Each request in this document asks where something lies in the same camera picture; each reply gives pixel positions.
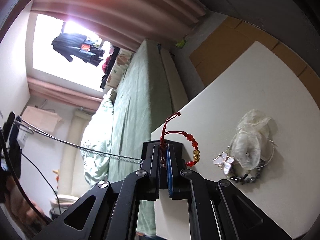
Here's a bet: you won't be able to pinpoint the red cord bead bracelet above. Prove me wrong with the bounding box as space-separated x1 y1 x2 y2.
159 112 203 168

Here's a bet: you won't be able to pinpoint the butterfly charm bead bracelet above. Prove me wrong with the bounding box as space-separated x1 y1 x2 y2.
212 143 276 185

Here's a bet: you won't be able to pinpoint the white organza pouch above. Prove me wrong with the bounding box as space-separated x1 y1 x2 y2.
230 109 275 170

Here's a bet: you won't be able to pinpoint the light green duvet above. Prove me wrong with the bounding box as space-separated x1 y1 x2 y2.
80 88 117 187

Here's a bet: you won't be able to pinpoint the green bed mattress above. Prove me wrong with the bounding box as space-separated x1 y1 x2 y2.
107 39 190 238

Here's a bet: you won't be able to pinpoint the floral pillow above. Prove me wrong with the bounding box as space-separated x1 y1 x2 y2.
101 48 134 89

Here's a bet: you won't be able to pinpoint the small green floor object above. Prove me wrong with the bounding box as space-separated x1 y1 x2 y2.
175 38 187 49

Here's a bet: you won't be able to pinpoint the brown cardboard sheet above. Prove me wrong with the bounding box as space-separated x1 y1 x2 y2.
188 16 320 98

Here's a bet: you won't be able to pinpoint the dark hanging clothes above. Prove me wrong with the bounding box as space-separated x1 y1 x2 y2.
52 33 105 67

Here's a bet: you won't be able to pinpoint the pink curtain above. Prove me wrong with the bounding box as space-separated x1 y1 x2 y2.
26 0 206 97

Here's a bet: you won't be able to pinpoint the black cable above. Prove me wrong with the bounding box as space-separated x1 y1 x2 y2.
21 152 62 217

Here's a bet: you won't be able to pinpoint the pink wall box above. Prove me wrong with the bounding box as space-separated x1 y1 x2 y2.
22 106 62 133

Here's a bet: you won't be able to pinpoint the silver braided cable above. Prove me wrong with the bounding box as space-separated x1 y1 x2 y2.
13 119 144 165

